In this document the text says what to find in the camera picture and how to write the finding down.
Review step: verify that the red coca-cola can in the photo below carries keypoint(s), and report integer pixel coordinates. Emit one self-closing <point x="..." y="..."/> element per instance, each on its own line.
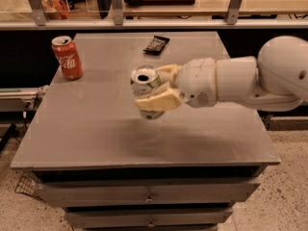
<point x="67" y="56"/>

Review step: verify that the grey drawer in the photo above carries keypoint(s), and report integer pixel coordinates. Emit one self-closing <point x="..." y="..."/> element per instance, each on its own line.
<point x="147" y="192"/>
<point x="148" y="218"/>

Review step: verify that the metal shelf rail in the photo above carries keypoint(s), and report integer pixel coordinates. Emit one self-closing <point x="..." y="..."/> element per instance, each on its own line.
<point x="154" y="25"/>

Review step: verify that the white green 7up can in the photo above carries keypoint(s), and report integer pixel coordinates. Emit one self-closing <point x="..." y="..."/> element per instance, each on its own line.
<point x="144" y="79"/>

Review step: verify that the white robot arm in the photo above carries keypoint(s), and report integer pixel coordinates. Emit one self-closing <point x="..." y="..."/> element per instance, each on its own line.
<point x="275" y="80"/>

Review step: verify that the metal wire rack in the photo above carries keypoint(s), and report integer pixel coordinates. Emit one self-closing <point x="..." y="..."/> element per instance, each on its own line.
<point x="26" y="186"/>

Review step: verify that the orange plastic bag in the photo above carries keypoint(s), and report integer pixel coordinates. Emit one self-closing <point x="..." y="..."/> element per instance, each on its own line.
<point x="56" y="6"/>

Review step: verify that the black rxbar chocolate bar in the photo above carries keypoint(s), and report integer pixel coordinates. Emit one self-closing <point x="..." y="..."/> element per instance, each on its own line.
<point x="156" y="46"/>

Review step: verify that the lower grey drawer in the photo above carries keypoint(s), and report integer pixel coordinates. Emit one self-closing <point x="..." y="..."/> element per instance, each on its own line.
<point x="148" y="218"/>

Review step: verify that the grey drawer cabinet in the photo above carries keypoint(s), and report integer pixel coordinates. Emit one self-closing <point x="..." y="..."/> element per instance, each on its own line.
<point x="90" y="129"/>

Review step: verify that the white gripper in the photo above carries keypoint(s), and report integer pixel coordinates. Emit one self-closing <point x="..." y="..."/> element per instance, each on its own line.
<point x="196" y="81"/>

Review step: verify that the top grey drawer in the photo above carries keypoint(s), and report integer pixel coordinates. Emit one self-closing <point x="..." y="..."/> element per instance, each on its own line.
<point x="147" y="192"/>

